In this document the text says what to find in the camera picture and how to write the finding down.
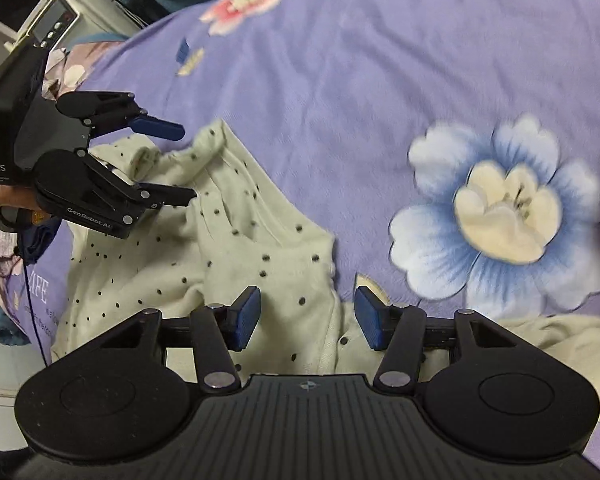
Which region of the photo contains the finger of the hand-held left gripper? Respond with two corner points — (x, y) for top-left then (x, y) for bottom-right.
(55, 91), (186, 142)
(87, 156), (198, 227)

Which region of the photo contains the blue printed cloth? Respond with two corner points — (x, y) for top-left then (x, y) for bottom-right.
(0, 215), (63, 346)

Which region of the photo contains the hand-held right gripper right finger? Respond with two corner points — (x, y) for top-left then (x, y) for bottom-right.
(354, 286), (531, 392)

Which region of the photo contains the blue cable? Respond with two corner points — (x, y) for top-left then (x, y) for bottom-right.
(21, 240), (51, 366)

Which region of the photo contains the white machine with display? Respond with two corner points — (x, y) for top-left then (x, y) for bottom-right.
(10, 0), (88, 53)

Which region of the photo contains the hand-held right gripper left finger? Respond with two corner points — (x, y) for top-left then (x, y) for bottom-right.
(87, 285), (262, 394)

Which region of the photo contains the cream polka dot sweater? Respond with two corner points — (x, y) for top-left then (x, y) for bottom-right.
(50, 119), (600, 401)

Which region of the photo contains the purple floral bedsheet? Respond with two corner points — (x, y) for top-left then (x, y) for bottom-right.
(0, 0), (600, 476)

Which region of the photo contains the pink floral cloth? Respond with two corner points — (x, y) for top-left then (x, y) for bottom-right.
(40, 42), (126, 103)

